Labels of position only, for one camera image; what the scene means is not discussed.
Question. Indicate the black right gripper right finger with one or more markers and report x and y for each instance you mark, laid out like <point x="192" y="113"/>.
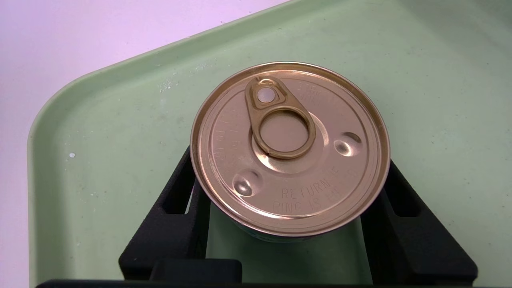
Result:
<point x="416" y="248"/>

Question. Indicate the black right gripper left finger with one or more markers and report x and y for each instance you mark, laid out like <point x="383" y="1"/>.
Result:
<point x="168" y="240"/>

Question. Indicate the tin can with gold lid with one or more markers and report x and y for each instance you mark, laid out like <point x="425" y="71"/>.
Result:
<point x="288" y="176"/>

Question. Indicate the green plastic tray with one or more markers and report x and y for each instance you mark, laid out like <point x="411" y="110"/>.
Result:
<point x="120" y="140"/>

